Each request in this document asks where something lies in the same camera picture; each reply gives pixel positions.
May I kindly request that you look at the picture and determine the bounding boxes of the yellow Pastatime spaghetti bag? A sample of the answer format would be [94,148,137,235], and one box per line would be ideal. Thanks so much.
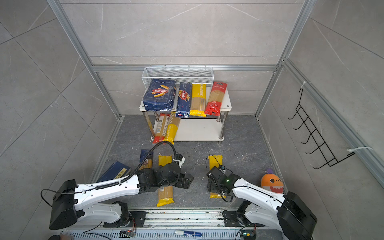
[164,114,181,144]

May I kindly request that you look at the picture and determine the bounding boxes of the blue Barilla spaghetti bag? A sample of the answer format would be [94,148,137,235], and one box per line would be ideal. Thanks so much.
[176,83,193,118]

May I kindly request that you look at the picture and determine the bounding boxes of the blue hardcover book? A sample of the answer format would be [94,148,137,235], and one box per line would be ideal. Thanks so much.
[97,161,131,183]

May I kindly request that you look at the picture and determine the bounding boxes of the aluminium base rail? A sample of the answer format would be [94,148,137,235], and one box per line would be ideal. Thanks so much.
[59,209,284,240]

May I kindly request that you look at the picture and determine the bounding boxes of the blue white marker pen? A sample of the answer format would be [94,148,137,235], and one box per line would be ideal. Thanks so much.
[175,230,203,237]

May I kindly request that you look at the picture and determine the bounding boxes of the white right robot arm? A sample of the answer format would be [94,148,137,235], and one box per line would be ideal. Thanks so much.
[207,167,318,240]

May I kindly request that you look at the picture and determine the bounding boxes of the black wire hook rack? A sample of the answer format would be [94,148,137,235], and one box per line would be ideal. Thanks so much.
[287,89,355,170]

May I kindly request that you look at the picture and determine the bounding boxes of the red label spaghetti bag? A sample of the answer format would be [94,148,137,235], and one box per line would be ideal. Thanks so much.
[153,113,171,144]

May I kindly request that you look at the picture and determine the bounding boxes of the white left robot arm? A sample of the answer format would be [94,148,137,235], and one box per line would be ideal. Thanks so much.
[49,141,194,230]

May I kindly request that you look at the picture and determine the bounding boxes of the white two-tier shelf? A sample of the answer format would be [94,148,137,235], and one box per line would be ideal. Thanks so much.
[139,86,232,144]

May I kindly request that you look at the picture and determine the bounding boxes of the red spaghetti bag with window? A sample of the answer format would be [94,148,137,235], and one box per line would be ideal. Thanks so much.
[205,82,228,116]

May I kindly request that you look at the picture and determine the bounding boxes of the white wire mesh basket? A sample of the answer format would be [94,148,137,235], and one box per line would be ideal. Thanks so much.
[142,66,214,87]

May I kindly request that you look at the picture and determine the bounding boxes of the blue Barilla pasta box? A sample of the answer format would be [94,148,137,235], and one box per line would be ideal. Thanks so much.
[142,79,177,112]

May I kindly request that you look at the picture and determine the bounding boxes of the orange shark plush toy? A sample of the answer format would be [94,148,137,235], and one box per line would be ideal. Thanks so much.
[261,169,284,194]

